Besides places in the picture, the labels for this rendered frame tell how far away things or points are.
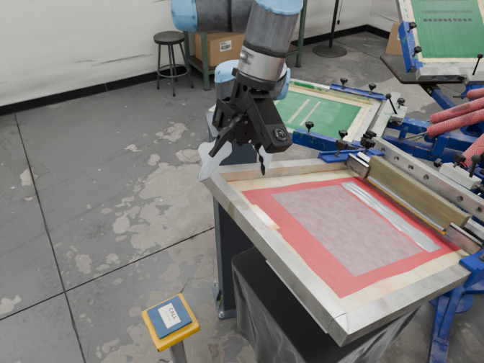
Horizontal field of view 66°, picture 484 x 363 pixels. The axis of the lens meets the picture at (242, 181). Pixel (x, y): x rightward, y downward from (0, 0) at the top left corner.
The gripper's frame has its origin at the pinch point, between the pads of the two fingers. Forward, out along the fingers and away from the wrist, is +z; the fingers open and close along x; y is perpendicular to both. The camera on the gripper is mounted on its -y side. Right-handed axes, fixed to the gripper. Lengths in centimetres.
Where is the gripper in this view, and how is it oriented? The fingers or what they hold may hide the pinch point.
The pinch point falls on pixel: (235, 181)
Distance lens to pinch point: 71.5
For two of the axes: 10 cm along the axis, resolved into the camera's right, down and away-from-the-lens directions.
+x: -8.2, 0.9, -5.7
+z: -2.5, 8.4, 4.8
